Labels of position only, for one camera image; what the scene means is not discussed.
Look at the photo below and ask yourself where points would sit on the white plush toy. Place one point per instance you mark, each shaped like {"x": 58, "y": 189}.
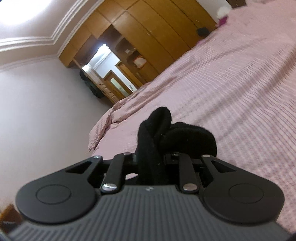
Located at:
{"x": 222, "y": 14}

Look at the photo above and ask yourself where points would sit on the pink item on shelf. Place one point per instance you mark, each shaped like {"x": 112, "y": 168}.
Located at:
{"x": 139, "y": 62}

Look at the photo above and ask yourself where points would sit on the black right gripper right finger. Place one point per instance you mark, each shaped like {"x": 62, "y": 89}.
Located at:
{"x": 188, "y": 182}

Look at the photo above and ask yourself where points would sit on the wooden door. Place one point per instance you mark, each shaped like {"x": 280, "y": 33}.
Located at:
{"x": 116, "y": 86}

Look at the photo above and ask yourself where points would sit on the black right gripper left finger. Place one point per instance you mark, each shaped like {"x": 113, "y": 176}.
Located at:
{"x": 119, "y": 173}

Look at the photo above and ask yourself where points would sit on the pink checked bed sheet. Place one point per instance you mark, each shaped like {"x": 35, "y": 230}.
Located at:
{"x": 238, "y": 83}

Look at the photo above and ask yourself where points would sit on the dark clothes hanging by door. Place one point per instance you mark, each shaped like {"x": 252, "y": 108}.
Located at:
{"x": 94, "y": 89}

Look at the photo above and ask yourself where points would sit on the wooden wardrobe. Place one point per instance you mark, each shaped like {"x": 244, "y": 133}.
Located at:
{"x": 117, "y": 32}

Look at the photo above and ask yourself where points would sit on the small black object by wardrobe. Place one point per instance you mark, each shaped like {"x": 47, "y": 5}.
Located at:
{"x": 203, "y": 32}

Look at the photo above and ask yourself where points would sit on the black small garment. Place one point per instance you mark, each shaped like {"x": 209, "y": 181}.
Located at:
{"x": 158, "y": 139}

